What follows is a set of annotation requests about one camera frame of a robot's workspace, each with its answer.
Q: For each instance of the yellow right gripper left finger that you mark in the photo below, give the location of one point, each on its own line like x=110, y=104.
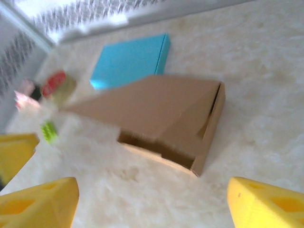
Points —
x=40, y=206

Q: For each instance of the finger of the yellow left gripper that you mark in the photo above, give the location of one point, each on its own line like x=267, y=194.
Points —
x=14, y=154

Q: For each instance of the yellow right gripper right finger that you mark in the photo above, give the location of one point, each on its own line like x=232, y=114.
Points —
x=268, y=206

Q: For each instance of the brown cardboard box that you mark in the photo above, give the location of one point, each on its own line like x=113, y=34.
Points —
x=152, y=109

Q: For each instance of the teal and white paper box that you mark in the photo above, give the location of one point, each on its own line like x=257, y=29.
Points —
x=128, y=61

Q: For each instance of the green toy brick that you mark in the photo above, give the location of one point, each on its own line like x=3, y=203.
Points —
x=49, y=132

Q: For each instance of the pink plastic toy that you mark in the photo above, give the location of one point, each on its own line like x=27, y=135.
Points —
x=26, y=97

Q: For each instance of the round red lid tin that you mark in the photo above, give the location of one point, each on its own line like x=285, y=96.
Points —
x=57, y=85

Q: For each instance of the aluminium frame post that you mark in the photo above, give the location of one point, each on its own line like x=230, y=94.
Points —
x=28, y=26

